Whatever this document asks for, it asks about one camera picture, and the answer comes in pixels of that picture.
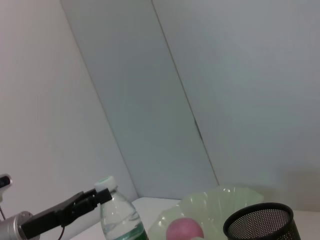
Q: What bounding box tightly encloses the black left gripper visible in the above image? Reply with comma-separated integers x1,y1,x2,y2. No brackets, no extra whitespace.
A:
20,188,113,240

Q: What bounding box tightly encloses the clear water bottle green label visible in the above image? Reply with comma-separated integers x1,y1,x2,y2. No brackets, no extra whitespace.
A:
94,175,150,240

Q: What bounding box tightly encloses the pink peach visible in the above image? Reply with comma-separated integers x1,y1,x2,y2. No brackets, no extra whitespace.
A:
165,217,205,240

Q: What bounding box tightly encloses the pale green glass fruit bowl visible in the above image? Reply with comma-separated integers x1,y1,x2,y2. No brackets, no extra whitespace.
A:
147,184,265,240

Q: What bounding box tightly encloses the black mesh pen holder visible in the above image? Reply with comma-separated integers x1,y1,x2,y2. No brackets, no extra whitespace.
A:
222,202,302,240

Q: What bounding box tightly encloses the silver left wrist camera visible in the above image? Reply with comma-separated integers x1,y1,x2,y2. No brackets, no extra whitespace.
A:
0,173,14,201

